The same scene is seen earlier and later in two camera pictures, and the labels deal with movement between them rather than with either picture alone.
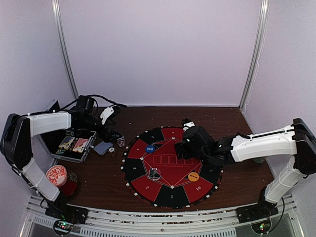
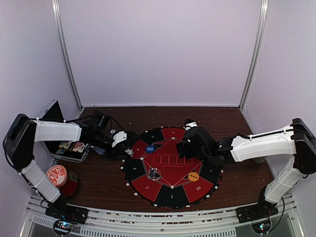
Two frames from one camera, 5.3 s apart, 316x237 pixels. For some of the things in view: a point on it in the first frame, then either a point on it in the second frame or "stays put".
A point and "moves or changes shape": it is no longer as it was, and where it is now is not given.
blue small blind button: [150, 149] stays put
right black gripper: [186, 155] stays put
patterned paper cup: [258, 160] stays put
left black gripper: [106, 138] -> [115, 153]
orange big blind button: [193, 176] stays put
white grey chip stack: [121, 141] moves or changes shape
